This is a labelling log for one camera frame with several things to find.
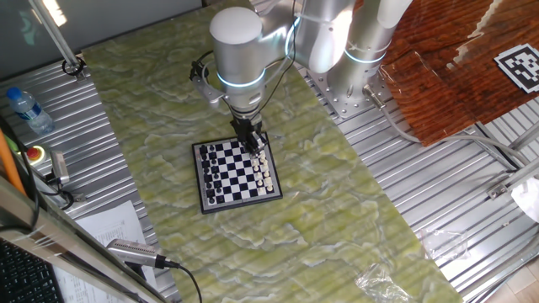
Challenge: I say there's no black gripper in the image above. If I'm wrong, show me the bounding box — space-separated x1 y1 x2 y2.
230 115 266 155

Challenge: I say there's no black white magnetic chessboard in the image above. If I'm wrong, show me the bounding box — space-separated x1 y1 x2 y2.
191 132 284 215

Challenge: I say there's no green marble pattern mat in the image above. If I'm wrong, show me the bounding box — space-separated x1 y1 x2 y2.
81 0 464 303

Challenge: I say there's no printed paper sheet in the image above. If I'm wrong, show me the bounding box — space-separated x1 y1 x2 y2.
53 200 160 303

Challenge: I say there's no clear plastic bag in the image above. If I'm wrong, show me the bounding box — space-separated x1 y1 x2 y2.
354 262 417 303
419 228 472 263

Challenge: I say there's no gray control box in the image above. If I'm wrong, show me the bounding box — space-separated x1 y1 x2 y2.
49 150 71 186

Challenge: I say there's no brown wood pattern mat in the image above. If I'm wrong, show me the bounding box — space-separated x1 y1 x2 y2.
353 0 539 147

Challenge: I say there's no red yellow emergency stop button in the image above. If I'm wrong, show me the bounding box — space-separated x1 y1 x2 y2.
16 144 46 167

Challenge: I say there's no clear water bottle blue cap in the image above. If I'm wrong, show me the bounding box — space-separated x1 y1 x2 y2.
5 86 56 136

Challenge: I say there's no silver metal pole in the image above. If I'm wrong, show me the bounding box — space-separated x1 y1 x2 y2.
28 0 85 79

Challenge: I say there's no orange pole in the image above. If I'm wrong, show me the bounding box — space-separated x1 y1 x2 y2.
0 128 27 197

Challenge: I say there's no black keyboard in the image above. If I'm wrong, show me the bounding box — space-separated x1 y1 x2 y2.
0 238 65 303

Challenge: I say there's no black white fiducial marker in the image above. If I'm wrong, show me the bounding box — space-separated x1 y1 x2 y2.
493 43 539 94

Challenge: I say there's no white plastic bag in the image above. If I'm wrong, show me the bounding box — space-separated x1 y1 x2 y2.
510 176 539 225

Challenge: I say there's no silver camera bracket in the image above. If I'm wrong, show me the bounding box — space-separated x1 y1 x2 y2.
191 75 225 107

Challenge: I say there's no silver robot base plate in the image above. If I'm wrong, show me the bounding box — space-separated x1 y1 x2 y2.
309 66 395 120

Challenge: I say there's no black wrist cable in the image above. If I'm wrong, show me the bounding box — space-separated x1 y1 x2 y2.
252 0 298 115

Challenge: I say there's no gray cable with metal connector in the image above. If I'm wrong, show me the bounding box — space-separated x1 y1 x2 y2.
361 82 532 172

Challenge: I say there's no black camera cable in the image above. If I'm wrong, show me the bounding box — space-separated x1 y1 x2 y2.
175 263 204 303

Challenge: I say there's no silver camera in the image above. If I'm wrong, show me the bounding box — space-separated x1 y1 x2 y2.
106 238 181 271

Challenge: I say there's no black ring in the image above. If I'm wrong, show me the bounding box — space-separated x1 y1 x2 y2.
61 56 88 78

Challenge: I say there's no metal frame beam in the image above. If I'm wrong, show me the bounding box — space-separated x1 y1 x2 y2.
0 174 170 303

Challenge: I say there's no aluminium frame bar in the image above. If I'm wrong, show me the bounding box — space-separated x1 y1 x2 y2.
487 156 539 201

